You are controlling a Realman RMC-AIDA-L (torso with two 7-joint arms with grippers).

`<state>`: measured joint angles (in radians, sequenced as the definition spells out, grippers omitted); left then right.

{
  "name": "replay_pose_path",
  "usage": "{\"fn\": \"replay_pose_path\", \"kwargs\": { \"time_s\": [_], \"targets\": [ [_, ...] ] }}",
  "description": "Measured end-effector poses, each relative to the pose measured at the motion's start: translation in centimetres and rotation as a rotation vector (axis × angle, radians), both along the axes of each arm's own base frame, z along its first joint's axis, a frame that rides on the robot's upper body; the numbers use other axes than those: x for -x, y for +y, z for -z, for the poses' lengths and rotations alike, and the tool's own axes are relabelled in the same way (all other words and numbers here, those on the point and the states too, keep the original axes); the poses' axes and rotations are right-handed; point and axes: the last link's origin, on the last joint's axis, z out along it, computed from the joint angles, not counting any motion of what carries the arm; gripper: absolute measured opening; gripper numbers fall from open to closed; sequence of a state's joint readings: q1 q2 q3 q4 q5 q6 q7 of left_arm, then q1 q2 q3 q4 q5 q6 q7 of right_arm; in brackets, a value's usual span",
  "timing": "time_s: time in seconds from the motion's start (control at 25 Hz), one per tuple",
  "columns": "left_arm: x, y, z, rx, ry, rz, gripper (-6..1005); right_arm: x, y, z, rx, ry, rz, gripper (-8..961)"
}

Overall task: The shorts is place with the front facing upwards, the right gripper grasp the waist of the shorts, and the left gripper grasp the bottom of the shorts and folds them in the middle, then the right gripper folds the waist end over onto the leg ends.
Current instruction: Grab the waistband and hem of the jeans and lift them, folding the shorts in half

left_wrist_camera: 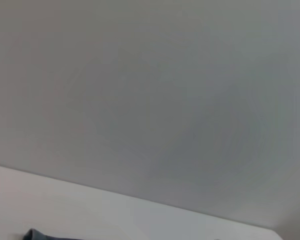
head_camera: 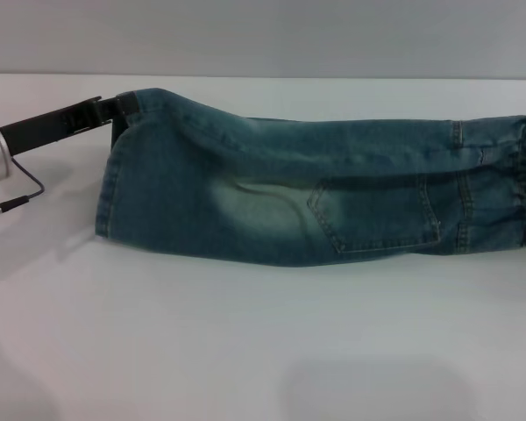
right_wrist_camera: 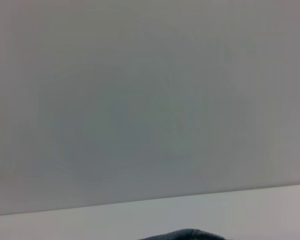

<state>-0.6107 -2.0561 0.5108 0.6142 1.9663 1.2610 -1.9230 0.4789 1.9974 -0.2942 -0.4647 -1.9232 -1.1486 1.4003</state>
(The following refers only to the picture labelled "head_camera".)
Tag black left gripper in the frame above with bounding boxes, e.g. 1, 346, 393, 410
0, 90, 140, 158

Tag blue washed denim shorts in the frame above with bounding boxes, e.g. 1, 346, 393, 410
94, 87, 526, 268

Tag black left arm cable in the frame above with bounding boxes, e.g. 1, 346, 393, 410
0, 157, 46, 227

